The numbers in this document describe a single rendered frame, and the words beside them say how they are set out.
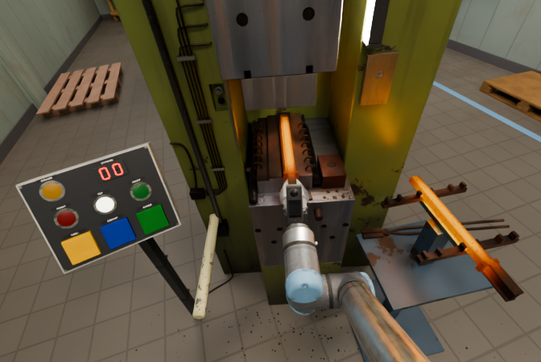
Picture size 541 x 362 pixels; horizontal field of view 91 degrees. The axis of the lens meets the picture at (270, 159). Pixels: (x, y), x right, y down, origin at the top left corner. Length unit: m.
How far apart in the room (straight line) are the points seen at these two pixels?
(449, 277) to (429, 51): 0.79
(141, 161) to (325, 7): 0.64
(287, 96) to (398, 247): 0.78
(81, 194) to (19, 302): 1.61
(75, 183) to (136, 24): 0.47
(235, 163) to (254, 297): 0.96
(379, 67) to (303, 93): 0.27
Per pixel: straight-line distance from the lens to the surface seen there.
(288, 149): 1.01
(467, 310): 1.99
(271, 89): 0.74
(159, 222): 0.91
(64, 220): 0.95
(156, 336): 1.88
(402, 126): 1.10
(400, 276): 1.17
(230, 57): 0.71
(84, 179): 0.91
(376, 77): 0.93
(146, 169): 0.88
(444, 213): 1.03
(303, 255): 0.71
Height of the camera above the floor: 1.66
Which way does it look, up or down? 41 degrees down
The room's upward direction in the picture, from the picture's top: 6 degrees counter-clockwise
